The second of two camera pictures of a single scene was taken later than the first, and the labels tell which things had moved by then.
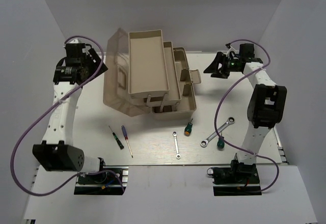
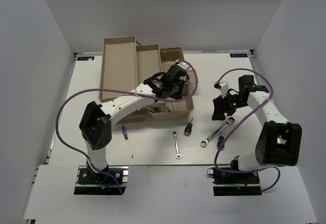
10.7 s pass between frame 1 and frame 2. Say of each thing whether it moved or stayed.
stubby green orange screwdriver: stayed
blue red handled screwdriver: stayed
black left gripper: moved
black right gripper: moved
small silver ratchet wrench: stayed
